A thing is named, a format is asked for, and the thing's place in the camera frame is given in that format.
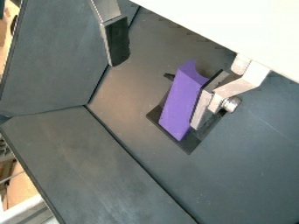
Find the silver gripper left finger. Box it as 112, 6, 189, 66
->
89, 0, 129, 67

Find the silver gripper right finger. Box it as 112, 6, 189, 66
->
191, 54, 271, 130

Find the purple arch block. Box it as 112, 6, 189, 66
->
159, 60, 209, 141

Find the black L-shaped fixture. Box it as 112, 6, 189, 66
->
145, 70, 229, 154

